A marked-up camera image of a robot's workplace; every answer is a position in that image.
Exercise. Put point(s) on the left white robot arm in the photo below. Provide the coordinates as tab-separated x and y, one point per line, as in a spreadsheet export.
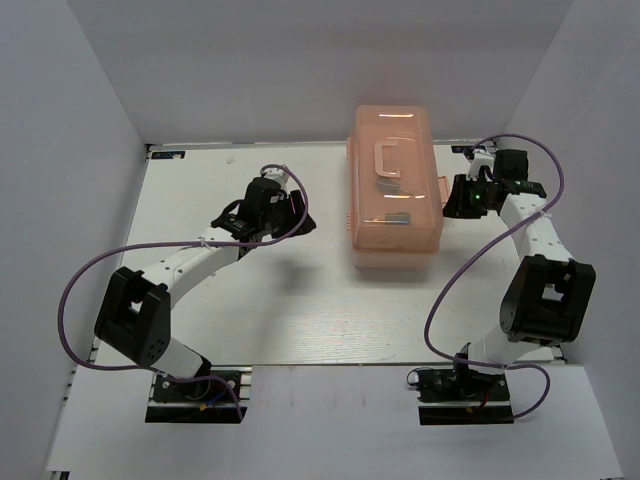
135	314

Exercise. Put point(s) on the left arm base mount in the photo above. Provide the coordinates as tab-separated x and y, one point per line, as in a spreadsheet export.
203	402

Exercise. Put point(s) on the pink plastic tool box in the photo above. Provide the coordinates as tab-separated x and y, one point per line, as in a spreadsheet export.
395	216

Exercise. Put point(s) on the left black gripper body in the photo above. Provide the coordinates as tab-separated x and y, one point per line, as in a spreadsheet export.
283	219

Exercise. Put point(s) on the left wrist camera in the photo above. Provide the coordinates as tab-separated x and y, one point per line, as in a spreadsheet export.
277	173

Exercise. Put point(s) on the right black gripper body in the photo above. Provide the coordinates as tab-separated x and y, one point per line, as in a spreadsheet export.
471	197

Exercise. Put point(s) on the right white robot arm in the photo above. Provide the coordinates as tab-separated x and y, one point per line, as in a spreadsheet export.
546	301

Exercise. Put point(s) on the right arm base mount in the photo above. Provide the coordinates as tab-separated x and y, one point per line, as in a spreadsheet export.
460	397

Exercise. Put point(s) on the left blue label sticker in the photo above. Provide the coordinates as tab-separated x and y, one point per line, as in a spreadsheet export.
167	155

